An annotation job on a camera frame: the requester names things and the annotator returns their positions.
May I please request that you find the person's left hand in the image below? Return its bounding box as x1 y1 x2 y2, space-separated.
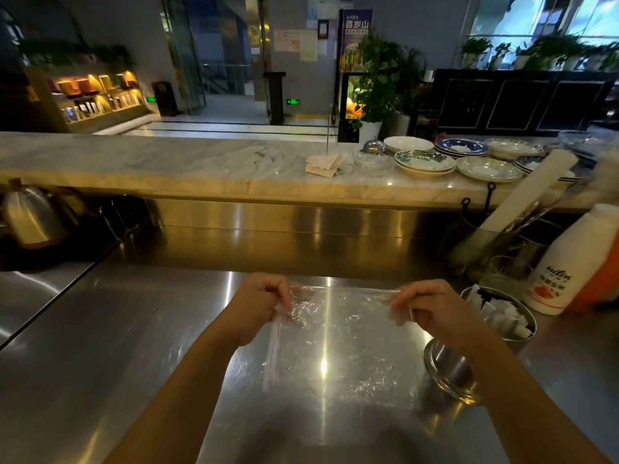
227 273 293 349

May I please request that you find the person's right hand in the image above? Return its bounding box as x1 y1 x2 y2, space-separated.
389 278 484 353

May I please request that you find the steel cylinder straw holder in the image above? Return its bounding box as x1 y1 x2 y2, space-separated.
423 284 538 404

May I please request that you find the bundle of paper straws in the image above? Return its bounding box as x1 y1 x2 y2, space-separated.
465 284 533 340

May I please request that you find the clear plastic bag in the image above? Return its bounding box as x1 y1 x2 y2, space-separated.
260 284 426 411

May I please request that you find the person's left forearm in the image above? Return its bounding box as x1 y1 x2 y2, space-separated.
104 318 257 464

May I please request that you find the person's right forearm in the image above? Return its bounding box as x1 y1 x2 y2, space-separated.
454 323 613 464

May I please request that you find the steel utensil holder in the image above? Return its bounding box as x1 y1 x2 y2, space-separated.
447 219 518 284

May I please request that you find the clear drinking glass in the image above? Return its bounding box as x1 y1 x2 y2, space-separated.
481 255 533 298

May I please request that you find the small metal cup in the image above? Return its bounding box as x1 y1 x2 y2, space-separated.
512 219 564 276

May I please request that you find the white squeeze bottle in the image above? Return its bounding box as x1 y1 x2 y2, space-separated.
522 203 619 316

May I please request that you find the leaf patterned plate stack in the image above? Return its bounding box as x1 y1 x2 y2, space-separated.
394 149 457 177

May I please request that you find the pale green plate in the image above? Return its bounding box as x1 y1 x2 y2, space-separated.
455 155 526 183

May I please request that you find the stack of paper napkins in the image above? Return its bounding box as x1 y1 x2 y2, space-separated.
305 153 348 179

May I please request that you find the white paper roll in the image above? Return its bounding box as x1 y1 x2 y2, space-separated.
454 148 579 271

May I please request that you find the clear glass dish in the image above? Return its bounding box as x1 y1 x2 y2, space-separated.
353 149 395 173

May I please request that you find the blue patterned plate stack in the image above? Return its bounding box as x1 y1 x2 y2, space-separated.
433 137 490 159

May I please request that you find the plain white plate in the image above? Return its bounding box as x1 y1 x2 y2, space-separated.
383 135 435 154

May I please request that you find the orange squeeze bottle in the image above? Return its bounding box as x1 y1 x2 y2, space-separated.
565 236 619 314

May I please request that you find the blue rimmed plate stack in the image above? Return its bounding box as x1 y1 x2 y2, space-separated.
512 155 581 182

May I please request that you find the pale patterned plate stack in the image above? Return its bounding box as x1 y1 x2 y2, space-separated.
485 137 546 161

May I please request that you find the black panelled cabinet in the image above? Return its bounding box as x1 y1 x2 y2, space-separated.
430 68 619 139

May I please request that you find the large clear glass bowl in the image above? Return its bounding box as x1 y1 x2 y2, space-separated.
556 129 610 150

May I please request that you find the black trash bin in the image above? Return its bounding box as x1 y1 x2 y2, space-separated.
152 81 180 117

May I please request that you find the large green potted plant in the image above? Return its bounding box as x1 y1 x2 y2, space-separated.
350 35 429 143

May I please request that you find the steel kettle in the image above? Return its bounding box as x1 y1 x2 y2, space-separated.
0 177 86 251

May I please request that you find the lit display shelf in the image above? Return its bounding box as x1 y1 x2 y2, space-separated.
19 41 151 133

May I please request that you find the yellow paper notice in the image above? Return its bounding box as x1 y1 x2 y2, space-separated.
299 29 319 63

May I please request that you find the orange print paper notice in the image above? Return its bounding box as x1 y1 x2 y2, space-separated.
273 28 302 53

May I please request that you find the row of small potted plants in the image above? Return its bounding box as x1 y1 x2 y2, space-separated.
459 32 619 72

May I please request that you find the lit advertising display stand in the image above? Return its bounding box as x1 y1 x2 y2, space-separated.
336 8 376 143

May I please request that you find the black wire rack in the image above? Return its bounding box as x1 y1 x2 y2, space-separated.
96 193 155 242

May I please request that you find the black gate post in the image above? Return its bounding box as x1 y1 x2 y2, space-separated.
263 71 287 125

